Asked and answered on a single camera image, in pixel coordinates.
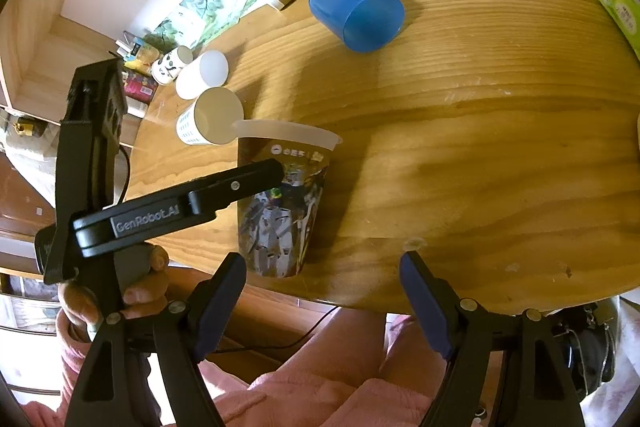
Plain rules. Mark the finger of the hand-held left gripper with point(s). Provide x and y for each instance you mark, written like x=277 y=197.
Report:
x=235 y=184

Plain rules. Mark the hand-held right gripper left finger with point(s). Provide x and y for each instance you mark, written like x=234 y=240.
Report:
x=222 y=302

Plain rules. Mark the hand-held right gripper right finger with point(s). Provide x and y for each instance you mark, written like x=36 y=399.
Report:
x=425 y=302

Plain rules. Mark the robot print paper cup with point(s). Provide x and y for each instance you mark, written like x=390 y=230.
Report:
x=280 y=232

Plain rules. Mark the person's left forearm pink sleeve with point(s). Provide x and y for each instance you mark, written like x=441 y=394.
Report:
x=70 y=352

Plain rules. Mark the white dotted cup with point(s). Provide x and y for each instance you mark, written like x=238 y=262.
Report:
x=215 y=114

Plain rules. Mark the plain white cup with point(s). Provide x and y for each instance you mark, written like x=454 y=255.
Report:
x=200 y=74

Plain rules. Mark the white panda face cup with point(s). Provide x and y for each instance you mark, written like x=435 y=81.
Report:
x=167 y=68

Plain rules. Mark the blue plastic cup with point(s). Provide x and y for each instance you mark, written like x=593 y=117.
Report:
x=350 y=12

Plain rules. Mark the person's left hand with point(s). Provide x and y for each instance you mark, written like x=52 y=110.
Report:
x=145 y=292

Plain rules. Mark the magenta snack packet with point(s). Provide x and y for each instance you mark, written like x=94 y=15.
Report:
x=137 y=88

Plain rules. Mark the yellow snack packet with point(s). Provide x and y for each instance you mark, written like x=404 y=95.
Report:
x=142 y=56

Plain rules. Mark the person's pink fleece clothing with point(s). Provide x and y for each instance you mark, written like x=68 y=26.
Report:
x=325 y=382

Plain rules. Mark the black bag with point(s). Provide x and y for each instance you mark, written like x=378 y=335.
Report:
x=590 y=352

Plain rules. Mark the green tissue box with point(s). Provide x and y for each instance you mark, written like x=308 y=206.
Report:
x=617 y=7

